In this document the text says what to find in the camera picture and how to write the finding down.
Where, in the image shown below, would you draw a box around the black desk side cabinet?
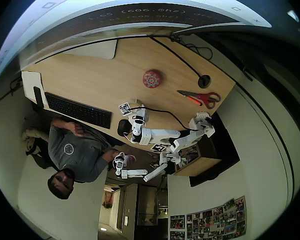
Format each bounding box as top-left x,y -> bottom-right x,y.
188,112 -> 241,188

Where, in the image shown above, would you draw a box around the person's left hand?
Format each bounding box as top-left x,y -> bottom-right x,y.
69,122 -> 87,136

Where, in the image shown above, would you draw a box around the thick black cable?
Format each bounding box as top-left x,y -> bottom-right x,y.
149,36 -> 206,81

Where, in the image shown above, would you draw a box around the beige jacket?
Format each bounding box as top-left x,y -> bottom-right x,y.
21,127 -> 51,156

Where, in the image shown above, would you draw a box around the black keyboard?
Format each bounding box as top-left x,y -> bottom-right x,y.
44,91 -> 113,130

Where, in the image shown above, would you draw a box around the white leader arm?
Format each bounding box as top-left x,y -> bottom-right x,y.
113,151 -> 184,183

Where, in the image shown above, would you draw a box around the black smartphone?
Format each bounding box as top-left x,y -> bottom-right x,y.
32,86 -> 45,109

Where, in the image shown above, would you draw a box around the person's right forearm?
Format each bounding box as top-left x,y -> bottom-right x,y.
99,148 -> 121,166

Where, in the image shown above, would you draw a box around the red handled scissors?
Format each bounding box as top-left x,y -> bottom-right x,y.
176,89 -> 221,110

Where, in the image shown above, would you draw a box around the black square marker tag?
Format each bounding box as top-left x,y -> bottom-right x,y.
150,143 -> 166,153

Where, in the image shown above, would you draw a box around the black computer mouse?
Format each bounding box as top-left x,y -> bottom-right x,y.
116,119 -> 131,137

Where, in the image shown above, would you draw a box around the round desk cable grommet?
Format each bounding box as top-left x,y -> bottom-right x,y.
197,74 -> 212,89

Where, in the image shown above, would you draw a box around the person's right hand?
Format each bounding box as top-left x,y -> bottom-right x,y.
119,151 -> 139,166

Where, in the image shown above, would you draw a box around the large photo collage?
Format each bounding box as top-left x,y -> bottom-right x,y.
186,195 -> 248,240

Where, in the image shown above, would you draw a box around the red patterned ball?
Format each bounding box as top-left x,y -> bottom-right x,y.
142,69 -> 162,89

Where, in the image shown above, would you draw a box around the black chair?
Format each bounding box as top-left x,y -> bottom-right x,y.
29,137 -> 61,171

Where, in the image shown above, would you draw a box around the black camera cable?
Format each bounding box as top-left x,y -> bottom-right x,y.
129,106 -> 191,131

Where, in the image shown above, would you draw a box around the orange pen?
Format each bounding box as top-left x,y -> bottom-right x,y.
187,95 -> 203,106

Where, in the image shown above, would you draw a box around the man in grey sweater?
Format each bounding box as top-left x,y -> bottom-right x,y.
46,117 -> 121,201

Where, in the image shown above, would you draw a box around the thin black cable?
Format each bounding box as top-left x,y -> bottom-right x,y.
170,34 -> 213,61

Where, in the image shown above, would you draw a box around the small photo sheet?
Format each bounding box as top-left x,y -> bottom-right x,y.
169,230 -> 186,240
169,214 -> 186,230

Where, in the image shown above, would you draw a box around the white paper sheet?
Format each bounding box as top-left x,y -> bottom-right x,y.
21,70 -> 50,111

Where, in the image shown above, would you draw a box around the person's left forearm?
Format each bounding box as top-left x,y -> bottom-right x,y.
51,118 -> 75,131

